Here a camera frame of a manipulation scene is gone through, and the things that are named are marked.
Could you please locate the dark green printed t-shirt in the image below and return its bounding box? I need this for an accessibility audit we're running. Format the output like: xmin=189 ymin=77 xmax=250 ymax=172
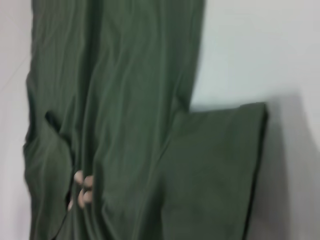
xmin=22 ymin=0 xmax=269 ymax=240

